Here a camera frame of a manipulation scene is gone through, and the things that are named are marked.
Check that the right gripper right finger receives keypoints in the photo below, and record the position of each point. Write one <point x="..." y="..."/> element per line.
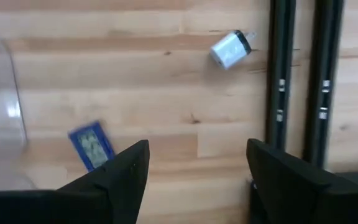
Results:
<point x="291" y="193"/>

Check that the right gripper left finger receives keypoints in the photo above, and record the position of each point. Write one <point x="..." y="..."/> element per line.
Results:
<point x="104" y="199"/>

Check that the dark blue tray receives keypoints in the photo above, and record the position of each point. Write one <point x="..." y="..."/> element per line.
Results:
<point x="90" y="146"/>

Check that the white USB wall charger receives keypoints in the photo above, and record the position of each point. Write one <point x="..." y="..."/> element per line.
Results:
<point x="228" y="49"/>

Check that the black metal rail frame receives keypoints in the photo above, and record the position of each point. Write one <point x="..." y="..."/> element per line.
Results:
<point x="280" y="46"/>

